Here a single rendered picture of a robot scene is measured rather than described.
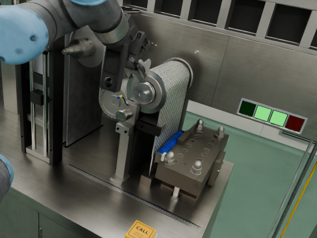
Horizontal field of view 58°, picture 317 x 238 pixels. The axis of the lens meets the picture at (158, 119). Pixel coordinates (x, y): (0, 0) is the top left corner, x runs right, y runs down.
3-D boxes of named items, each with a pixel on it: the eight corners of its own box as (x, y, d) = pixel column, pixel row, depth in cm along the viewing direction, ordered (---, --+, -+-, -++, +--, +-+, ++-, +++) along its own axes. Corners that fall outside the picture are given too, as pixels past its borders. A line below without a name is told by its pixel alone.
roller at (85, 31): (70, 61, 104) (72, 21, 98) (110, 52, 125) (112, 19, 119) (102, 72, 100) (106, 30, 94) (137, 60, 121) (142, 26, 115)
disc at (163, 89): (123, 105, 99) (129, 64, 93) (124, 105, 100) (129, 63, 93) (162, 119, 94) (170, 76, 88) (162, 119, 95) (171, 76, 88)
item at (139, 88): (129, 86, 93) (147, 79, 89) (132, 85, 95) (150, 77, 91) (138, 107, 95) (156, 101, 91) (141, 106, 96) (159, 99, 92)
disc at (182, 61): (155, 88, 121) (162, 53, 114) (156, 87, 121) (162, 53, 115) (188, 98, 116) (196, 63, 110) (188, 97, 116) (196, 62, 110)
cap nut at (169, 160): (162, 163, 98) (164, 152, 96) (166, 158, 101) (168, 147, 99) (171, 167, 97) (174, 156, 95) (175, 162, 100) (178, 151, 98)
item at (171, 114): (151, 156, 102) (160, 109, 94) (176, 131, 122) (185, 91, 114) (152, 157, 102) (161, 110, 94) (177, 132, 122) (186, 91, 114)
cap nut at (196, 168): (188, 172, 96) (191, 161, 94) (192, 167, 99) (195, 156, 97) (199, 176, 94) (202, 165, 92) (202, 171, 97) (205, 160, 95)
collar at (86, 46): (68, 56, 96) (68, 37, 94) (79, 54, 101) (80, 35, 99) (83, 61, 94) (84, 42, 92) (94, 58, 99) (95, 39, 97)
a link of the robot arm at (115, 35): (112, 37, 56) (79, 27, 59) (120, 50, 60) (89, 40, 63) (129, 6, 58) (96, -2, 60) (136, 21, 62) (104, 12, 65)
